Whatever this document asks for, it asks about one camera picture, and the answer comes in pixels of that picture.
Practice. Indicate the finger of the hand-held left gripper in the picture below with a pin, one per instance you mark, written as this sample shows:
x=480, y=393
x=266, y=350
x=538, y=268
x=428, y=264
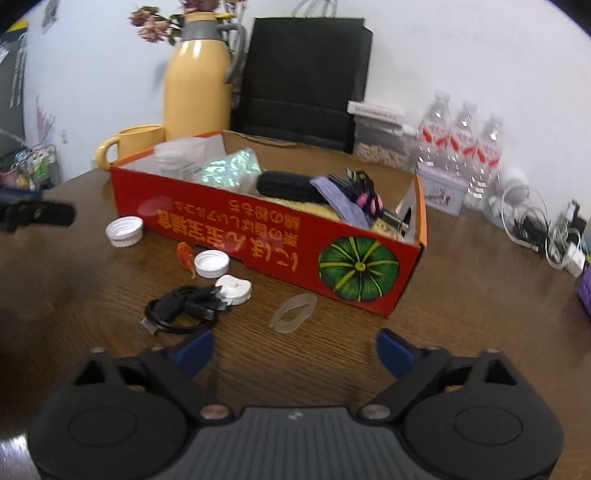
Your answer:
x=48, y=213
x=18, y=194

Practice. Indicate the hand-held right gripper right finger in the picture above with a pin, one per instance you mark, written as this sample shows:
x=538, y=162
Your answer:
x=395, y=354

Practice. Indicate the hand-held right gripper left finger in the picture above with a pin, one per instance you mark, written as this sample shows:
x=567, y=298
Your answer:
x=194, y=349

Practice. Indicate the red cardboard box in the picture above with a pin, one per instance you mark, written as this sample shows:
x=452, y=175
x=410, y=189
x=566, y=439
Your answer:
x=258, y=233

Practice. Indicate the white cotton swab container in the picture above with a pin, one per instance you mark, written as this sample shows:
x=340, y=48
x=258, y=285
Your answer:
x=178, y=159

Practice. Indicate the purple burlap pouch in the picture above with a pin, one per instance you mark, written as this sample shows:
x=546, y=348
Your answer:
x=341, y=203

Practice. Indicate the yellow and white plush toy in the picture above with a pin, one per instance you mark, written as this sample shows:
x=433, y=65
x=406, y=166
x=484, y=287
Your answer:
x=304, y=211

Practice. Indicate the navy zip case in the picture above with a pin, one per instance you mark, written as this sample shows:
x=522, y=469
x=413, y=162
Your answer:
x=286, y=184

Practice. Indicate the metal storage rack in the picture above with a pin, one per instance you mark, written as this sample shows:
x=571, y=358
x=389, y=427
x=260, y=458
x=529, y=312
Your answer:
x=32, y=161

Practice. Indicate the white bottle cap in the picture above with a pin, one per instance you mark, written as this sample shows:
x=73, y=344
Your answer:
x=211, y=264
x=124, y=230

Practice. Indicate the small orange wrapper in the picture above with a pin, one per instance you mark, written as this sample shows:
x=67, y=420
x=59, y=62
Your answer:
x=186, y=258

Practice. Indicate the yellow mug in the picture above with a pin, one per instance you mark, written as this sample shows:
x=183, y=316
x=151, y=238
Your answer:
x=138, y=138

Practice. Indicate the printed tin box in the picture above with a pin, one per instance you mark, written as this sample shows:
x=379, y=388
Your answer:
x=441, y=194

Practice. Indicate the black power adapter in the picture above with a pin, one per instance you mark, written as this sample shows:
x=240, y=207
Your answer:
x=531, y=226

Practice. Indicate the yellow thermos jug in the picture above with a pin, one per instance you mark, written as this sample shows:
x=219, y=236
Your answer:
x=196, y=83

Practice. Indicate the purple tissue pack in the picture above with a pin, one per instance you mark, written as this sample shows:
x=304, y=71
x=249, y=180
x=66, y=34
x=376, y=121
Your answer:
x=585, y=290

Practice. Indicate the white charger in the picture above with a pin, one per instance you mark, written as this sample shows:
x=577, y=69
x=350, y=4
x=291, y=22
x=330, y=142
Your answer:
x=575, y=261

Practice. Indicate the clear seed container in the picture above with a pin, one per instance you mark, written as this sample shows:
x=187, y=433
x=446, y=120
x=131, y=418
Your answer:
x=383, y=147

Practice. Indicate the dried pink flowers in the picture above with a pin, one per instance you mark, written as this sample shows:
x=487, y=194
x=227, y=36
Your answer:
x=152, y=25

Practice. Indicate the clear water bottle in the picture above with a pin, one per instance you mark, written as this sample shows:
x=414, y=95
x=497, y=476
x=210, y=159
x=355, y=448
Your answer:
x=434, y=131
x=463, y=143
x=487, y=157

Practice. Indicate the small black device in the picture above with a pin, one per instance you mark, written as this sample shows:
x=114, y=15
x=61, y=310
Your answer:
x=572, y=217

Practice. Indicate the white flat box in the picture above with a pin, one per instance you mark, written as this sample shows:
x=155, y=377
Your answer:
x=374, y=110

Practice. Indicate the black paper bag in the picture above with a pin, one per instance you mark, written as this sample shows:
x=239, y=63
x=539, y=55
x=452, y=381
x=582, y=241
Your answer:
x=300, y=83

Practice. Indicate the purple wall sticker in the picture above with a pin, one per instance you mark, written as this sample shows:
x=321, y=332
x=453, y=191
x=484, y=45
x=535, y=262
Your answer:
x=44, y=120

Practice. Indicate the wall poster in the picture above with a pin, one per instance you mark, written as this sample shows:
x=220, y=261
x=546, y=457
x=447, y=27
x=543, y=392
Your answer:
x=50, y=16

